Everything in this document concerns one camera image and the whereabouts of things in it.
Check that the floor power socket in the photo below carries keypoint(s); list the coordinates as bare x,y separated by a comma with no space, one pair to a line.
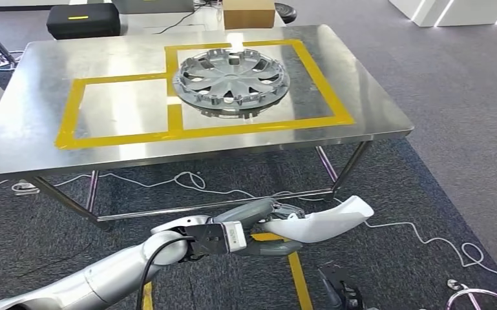
25,188

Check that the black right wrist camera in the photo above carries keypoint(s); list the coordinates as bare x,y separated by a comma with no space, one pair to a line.
340,291

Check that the cardboard box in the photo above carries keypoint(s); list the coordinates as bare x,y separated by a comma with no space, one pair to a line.
248,17

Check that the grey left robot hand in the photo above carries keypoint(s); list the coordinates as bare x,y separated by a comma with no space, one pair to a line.
248,212

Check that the yellow floor tape square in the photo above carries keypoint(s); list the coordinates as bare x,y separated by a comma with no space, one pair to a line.
299,278

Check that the white plastic part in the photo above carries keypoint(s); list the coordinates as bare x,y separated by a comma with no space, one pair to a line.
325,222

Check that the white desk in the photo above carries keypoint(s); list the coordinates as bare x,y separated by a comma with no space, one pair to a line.
205,21

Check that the yellow workbench tape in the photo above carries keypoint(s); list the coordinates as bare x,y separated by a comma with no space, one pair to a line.
174,119

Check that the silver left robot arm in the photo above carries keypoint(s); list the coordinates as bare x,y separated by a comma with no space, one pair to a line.
102,278

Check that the stainless steel workbench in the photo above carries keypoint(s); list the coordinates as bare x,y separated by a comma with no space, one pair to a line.
38,128

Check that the black hard case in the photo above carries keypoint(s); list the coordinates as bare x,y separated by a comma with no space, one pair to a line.
83,25

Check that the grey wheel hubcap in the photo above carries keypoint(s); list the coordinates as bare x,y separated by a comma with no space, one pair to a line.
231,79

